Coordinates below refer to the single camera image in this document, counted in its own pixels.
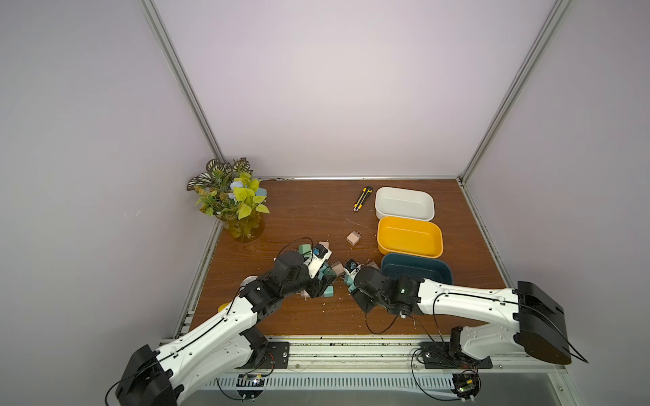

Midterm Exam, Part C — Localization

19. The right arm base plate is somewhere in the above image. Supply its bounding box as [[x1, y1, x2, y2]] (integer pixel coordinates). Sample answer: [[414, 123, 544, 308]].
[[416, 342, 494, 370]]

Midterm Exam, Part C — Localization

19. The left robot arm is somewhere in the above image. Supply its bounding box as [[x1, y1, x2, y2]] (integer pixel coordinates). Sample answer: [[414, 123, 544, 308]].
[[108, 245, 337, 405]]

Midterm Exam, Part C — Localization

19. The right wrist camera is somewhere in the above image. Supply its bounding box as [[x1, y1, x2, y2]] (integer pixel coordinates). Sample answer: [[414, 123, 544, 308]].
[[345, 259, 359, 273]]

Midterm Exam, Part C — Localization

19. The lone pink plug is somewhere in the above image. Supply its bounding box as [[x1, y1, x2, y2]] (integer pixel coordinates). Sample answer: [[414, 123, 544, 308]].
[[346, 231, 362, 246]]

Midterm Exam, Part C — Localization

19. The yellow storage box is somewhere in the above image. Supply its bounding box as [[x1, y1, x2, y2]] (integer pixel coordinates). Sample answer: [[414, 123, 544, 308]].
[[377, 217, 443, 259]]

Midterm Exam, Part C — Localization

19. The metal can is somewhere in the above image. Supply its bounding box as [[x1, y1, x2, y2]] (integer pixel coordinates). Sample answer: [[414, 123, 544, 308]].
[[240, 276, 257, 287]]

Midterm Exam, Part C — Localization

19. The artificial plant in amber vase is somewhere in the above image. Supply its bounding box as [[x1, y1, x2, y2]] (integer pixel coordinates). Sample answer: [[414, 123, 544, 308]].
[[186, 157, 269, 242]]

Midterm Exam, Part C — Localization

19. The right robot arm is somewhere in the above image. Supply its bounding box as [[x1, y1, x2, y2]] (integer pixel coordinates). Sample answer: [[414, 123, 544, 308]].
[[349, 266, 584, 365]]

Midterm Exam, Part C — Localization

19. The dark teal storage box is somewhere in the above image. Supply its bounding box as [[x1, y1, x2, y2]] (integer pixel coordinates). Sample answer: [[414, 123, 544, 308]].
[[381, 253, 454, 285]]

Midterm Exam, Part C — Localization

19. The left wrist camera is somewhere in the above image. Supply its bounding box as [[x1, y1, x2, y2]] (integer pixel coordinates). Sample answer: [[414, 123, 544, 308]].
[[307, 244, 331, 278]]

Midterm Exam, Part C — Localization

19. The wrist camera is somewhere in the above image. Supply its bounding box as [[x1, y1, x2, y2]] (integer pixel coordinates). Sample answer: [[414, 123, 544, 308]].
[[345, 259, 359, 273], [307, 244, 331, 278]]

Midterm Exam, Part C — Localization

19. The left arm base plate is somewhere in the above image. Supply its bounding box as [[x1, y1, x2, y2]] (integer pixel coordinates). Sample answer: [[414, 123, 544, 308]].
[[239, 341, 290, 370]]

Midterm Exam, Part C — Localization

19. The white storage box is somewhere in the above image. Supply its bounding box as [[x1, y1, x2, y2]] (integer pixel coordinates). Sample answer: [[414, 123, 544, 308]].
[[375, 186, 435, 222]]

